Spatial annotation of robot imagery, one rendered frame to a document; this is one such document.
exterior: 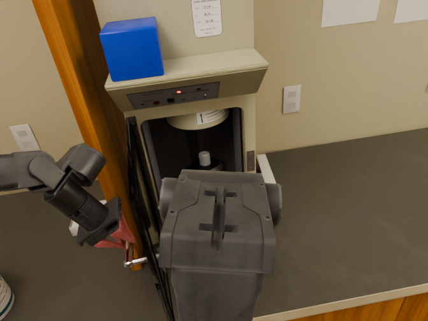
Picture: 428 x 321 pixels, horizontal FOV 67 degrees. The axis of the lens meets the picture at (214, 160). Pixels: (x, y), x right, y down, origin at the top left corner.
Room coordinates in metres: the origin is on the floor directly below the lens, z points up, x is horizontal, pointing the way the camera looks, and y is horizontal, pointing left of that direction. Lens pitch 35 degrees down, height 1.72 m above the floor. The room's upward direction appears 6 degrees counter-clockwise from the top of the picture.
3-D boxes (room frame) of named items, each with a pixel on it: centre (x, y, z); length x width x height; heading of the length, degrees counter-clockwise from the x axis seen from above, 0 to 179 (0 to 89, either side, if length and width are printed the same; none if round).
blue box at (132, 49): (0.65, 0.13, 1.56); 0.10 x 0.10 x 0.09; 5
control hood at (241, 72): (0.66, 0.04, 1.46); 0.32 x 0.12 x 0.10; 95
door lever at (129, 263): (0.46, 0.18, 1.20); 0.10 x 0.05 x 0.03; 10
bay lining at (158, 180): (0.84, 0.05, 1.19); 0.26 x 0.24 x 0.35; 95
